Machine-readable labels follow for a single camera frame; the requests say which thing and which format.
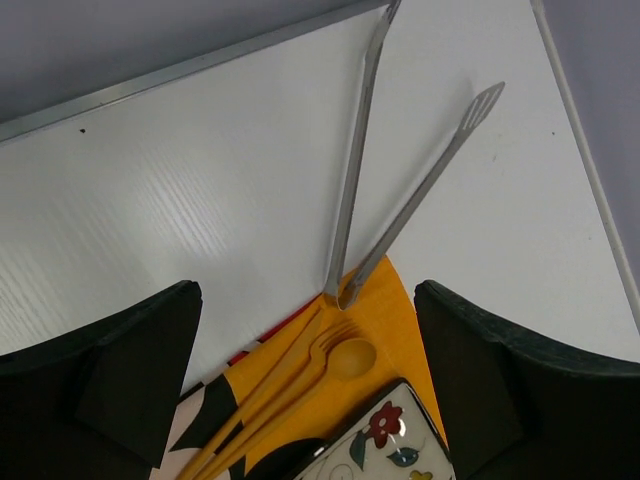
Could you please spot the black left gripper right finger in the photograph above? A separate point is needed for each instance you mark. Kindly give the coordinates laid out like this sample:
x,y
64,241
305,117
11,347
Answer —
x,y
516,404

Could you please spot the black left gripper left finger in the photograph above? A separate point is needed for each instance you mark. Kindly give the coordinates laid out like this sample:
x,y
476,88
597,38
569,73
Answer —
x,y
98,402

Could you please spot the stainless steel tongs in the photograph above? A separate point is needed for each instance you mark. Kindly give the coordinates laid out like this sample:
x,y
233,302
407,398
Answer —
x,y
342,294

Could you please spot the white floral square plate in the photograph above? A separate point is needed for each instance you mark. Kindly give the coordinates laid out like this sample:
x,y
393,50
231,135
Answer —
x,y
391,437

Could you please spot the orange patterned placemat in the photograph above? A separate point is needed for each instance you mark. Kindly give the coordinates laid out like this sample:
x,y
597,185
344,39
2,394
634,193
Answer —
x,y
384,312

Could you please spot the yellow wooden knife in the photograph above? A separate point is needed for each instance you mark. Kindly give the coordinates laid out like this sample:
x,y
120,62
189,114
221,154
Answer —
x,y
280,368

